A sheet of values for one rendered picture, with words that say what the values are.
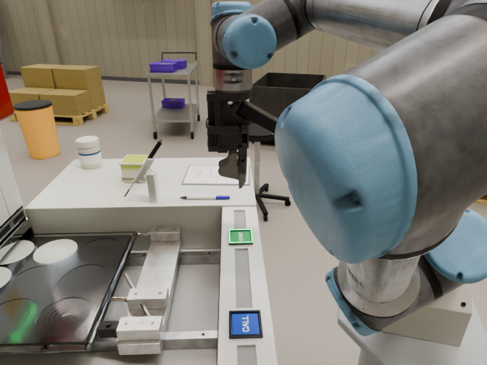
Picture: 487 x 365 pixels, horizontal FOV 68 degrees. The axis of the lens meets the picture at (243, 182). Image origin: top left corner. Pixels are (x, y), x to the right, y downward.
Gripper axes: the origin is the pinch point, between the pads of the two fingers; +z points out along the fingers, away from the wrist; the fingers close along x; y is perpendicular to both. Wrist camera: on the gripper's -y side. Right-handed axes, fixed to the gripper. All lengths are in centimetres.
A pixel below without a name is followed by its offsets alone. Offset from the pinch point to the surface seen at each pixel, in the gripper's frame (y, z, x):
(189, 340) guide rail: 11.6, 26.1, 19.1
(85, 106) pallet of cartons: 203, 91, -431
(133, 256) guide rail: 29.1, 25.6, -8.4
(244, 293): 0.5, 14.9, 18.1
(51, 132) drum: 191, 85, -300
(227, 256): 3.8, 14.6, 7.1
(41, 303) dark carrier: 42.2, 20.6, 13.5
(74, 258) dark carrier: 41.2, 20.6, -1.5
